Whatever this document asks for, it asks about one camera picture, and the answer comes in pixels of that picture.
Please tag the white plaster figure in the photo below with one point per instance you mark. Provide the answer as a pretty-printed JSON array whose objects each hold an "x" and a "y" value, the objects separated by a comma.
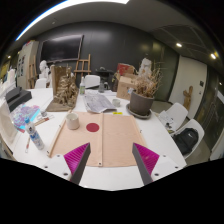
[{"x": 145, "y": 66}]

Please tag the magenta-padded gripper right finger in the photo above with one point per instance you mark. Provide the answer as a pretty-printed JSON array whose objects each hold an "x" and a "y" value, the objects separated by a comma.
[{"x": 148, "y": 158}]

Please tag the red box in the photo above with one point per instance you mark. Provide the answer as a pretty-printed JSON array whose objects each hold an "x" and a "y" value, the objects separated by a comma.
[{"x": 125, "y": 69}]

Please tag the black flat boxes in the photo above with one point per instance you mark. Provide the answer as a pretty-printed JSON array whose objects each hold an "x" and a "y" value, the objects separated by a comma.
[{"x": 18, "y": 98}]

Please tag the dark wall screen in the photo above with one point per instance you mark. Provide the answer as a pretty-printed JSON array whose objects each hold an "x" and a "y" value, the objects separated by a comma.
[{"x": 61, "y": 48}]

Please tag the long ceiling light strip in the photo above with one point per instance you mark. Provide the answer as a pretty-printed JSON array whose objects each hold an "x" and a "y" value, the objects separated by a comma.
[{"x": 63, "y": 6}]

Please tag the thin wooden stick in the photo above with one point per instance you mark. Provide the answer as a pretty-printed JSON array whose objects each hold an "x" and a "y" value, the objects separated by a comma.
[{"x": 27, "y": 145}]

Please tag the wooden figure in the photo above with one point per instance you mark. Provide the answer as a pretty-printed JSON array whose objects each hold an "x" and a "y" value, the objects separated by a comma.
[{"x": 188, "y": 97}]

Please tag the beige cloth table mat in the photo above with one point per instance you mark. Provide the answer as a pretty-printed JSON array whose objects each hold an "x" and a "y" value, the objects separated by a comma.
[{"x": 116, "y": 140}]

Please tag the white drink bottle blue cap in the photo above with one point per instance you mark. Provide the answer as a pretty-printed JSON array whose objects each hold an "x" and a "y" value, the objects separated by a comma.
[{"x": 35, "y": 136}]

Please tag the small green-labelled spray bottle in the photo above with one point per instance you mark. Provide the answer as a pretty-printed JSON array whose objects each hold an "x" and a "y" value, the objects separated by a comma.
[{"x": 82, "y": 87}]

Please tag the grey printed newspaper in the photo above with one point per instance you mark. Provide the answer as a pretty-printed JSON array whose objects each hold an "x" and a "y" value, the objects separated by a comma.
[{"x": 98, "y": 102}]

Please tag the white plaster bust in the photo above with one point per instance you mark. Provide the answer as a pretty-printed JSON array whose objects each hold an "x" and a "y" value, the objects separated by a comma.
[{"x": 44, "y": 68}]

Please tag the dry plant in grey pot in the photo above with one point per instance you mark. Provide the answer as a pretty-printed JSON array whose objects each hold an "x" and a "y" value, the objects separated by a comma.
[{"x": 141, "y": 101}]

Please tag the golden sculpture on wooden board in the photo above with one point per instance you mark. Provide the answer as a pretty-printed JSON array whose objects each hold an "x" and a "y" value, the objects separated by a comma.
[{"x": 65, "y": 90}]

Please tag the black round side table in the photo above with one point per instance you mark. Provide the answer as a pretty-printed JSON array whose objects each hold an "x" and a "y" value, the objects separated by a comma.
[{"x": 104, "y": 71}]

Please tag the flat round red coaster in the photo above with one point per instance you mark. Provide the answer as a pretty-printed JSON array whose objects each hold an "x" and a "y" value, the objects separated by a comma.
[{"x": 92, "y": 127}]

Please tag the round ceiling spot light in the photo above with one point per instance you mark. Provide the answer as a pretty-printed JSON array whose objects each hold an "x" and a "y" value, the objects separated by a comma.
[
  {"x": 179, "y": 45},
  {"x": 213, "y": 56}
]

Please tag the small paint jar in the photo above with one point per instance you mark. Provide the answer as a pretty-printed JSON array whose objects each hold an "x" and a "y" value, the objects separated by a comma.
[{"x": 44, "y": 113}]

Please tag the wooden easel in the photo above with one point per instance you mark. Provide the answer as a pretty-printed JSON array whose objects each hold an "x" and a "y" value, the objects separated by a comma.
[
  {"x": 33, "y": 71},
  {"x": 82, "y": 66}
]

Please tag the wooden paint brushes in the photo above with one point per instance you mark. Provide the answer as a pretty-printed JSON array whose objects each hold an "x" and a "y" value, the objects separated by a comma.
[{"x": 43, "y": 120}]

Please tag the cardboard box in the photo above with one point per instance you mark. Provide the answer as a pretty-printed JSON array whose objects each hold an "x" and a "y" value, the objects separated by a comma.
[{"x": 125, "y": 88}]

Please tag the yellow tag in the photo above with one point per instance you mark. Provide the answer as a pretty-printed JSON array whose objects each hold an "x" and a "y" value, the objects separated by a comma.
[{"x": 117, "y": 113}]

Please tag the grey round plant saucer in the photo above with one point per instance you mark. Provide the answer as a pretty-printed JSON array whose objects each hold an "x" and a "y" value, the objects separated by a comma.
[{"x": 138, "y": 116}]

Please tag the white ceramic cup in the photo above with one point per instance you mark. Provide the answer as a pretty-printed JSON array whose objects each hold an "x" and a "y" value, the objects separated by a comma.
[{"x": 72, "y": 121}]

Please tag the white chair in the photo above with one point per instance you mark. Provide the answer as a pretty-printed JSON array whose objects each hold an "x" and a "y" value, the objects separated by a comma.
[
  {"x": 40, "y": 83},
  {"x": 92, "y": 81},
  {"x": 195, "y": 125},
  {"x": 178, "y": 113}
]

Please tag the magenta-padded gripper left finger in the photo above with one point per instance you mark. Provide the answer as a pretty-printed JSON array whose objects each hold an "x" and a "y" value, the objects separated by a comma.
[{"x": 75, "y": 158}]

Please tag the black backpack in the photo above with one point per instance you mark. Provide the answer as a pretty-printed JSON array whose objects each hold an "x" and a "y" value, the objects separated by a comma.
[{"x": 186, "y": 140}]

